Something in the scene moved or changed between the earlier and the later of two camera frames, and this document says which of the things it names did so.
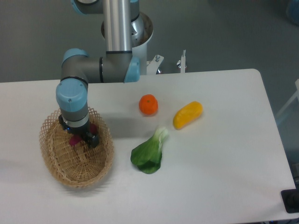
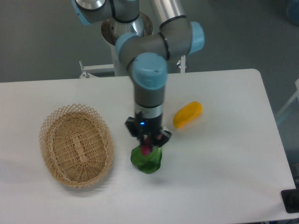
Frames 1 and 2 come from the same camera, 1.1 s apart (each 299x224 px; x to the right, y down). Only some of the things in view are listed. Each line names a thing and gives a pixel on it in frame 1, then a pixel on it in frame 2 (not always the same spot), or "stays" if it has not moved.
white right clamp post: [183, 62] stays
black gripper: [79, 131] to [145, 129]
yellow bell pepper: [187, 114] stays
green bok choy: [147, 155] stays
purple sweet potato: [75, 139] to [146, 148]
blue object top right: [293, 10] stays
